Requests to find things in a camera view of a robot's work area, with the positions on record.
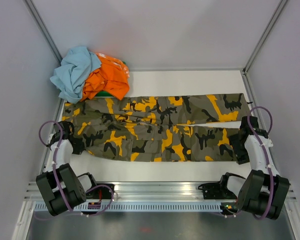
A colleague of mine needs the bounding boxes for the light blue garment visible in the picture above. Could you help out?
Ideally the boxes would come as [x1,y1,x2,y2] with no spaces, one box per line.
[50,46,102,104]

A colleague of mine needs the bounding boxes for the camouflage cargo trousers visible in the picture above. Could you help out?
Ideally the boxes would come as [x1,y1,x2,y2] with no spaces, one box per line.
[62,93,250,162]

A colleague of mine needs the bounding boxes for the orange garment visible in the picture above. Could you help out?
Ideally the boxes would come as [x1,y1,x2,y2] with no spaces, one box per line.
[81,53,130,101]

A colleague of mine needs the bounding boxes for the aluminium mounting rail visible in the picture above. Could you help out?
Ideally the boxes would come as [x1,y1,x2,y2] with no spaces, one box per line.
[23,177,297,202]

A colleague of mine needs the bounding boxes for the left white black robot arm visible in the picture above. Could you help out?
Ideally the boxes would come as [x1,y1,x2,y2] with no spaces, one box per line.
[35,120,99,217]

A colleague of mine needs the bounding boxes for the white slotted cable duct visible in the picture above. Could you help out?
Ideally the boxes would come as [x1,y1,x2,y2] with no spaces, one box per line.
[33,201,241,213]

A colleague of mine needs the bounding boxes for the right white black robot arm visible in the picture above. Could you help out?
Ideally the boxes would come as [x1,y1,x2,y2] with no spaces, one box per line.
[224,116,290,220]

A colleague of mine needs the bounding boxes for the left aluminium frame post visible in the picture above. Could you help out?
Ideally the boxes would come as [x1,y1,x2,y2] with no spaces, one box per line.
[23,0,62,64]

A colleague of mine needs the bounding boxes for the right aluminium frame post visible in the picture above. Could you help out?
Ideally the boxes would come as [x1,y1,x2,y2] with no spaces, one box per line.
[242,0,290,75]

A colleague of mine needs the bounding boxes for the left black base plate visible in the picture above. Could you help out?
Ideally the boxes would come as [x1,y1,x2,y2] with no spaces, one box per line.
[86,183,115,200]

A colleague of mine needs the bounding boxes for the aluminium frame post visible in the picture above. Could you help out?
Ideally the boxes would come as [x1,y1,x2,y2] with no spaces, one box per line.
[23,0,62,64]
[242,0,290,75]

